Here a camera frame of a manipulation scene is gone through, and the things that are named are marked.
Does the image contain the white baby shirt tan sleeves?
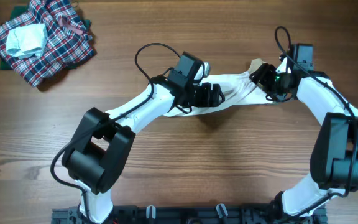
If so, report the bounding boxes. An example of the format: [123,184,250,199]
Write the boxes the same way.
[165,58,273,117]

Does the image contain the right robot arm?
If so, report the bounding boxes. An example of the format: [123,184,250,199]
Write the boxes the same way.
[249,44,358,222]

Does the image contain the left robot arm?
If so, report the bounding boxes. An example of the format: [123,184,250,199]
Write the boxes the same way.
[62,52,225,223]

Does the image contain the plaid flannel shirt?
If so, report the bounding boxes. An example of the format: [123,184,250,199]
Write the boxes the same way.
[0,1,95,87]

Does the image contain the light blue folded garment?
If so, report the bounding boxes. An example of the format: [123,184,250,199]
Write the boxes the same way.
[6,24,48,60]

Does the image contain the dark green folded cloth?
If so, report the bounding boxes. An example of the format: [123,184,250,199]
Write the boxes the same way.
[0,6,91,70]

